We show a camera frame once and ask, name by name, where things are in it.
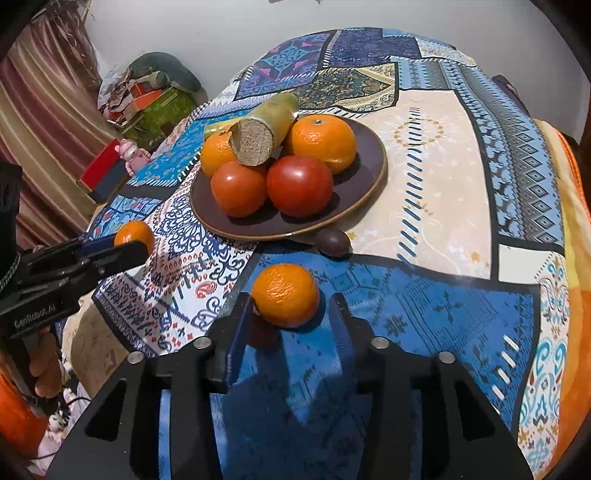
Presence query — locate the small tangerine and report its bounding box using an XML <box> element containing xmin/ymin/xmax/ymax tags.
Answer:
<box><xmin>114</xmin><ymin>220</ymin><xmax>154</xmax><ymax>254</ymax></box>
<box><xmin>250</xmin><ymin>263</ymin><xmax>321</xmax><ymax>329</ymax></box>

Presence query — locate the red apple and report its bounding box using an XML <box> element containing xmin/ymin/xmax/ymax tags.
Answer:
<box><xmin>266</xmin><ymin>155</ymin><xmax>334</xmax><ymax>218</ymax></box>

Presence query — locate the red-orange tomato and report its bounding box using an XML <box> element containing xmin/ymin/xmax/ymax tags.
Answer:
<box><xmin>211</xmin><ymin>161</ymin><xmax>267</xmax><ymax>218</ymax></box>

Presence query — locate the medium orange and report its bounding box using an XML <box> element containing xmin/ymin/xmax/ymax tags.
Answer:
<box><xmin>283</xmin><ymin>114</ymin><xmax>356</xmax><ymax>175</ymax></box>

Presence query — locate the large orange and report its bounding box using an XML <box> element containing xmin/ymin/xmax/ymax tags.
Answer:
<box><xmin>200</xmin><ymin>130</ymin><xmax>236</xmax><ymax>178</ymax></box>

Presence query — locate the long yellow sugarcane piece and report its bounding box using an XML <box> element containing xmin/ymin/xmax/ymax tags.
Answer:
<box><xmin>228</xmin><ymin>92</ymin><xmax>300</xmax><ymax>167</ymax></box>

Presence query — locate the short yellow sugarcane piece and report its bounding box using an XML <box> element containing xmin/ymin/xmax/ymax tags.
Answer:
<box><xmin>204</xmin><ymin>116</ymin><xmax>242</xmax><ymax>140</ymax></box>

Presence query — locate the person's left hand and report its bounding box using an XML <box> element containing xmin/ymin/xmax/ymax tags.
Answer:
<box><xmin>29</xmin><ymin>328</ymin><xmax>62</xmax><ymax>399</ymax></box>

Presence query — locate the dark purple grape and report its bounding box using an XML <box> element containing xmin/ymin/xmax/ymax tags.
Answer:
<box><xmin>315</xmin><ymin>228</ymin><xmax>353</xmax><ymax>259</ymax></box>

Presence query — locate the dark purple round plate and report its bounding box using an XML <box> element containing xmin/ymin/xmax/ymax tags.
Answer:
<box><xmin>189</xmin><ymin>114</ymin><xmax>388</xmax><ymax>241</ymax></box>

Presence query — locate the red and black box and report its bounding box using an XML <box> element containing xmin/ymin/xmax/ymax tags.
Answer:
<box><xmin>77</xmin><ymin>139</ymin><xmax>128</xmax><ymax>204</ymax></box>

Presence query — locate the patterned patchwork bedspread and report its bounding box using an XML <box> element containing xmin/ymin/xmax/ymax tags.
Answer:
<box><xmin>63</xmin><ymin>28</ymin><xmax>573</xmax><ymax>477</ymax></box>

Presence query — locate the pink toy figure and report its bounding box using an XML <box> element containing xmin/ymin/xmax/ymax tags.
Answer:
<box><xmin>114</xmin><ymin>139</ymin><xmax>151</xmax><ymax>177</ymax></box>

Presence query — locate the striped maroon curtain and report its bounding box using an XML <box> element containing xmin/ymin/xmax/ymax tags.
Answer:
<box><xmin>1</xmin><ymin>1</ymin><xmax>115</xmax><ymax>248</ymax></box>

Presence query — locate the green patterned storage box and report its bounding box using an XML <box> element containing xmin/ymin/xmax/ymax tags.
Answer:
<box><xmin>120</xmin><ymin>88</ymin><xmax>195</xmax><ymax>152</ymax></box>

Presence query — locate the orange box on pile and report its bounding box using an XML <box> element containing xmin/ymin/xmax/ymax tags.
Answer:
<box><xmin>123</xmin><ymin>82</ymin><xmax>163</xmax><ymax>120</ymax></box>

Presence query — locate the grey-green plush pillow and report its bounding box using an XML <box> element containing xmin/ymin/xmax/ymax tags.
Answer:
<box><xmin>128</xmin><ymin>52</ymin><xmax>201</xmax><ymax>92</ymax></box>

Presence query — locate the orange yellow fleece blanket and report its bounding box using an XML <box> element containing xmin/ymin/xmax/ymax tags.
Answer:
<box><xmin>536</xmin><ymin>120</ymin><xmax>591</xmax><ymax>472</ymax></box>

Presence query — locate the dark bag beside bed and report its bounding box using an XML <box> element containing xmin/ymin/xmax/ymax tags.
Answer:
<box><xmin>492</xmin><ymin>75</ymin><xmax>530</xmax><ymax>115</ymax></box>

